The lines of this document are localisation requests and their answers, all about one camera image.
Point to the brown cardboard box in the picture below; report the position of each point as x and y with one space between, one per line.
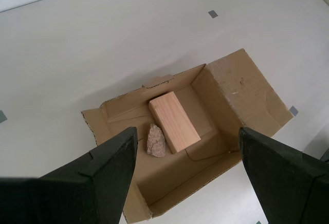
231 93

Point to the light wooden block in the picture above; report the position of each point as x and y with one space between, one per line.
174 121

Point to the grey tape square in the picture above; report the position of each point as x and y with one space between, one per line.
213 14
2 116
293 111

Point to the pinkish granite rock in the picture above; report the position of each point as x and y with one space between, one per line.
155 141

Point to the green tape square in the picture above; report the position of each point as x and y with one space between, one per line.
260 222

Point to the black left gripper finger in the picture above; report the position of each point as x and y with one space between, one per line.
77 193
288 183

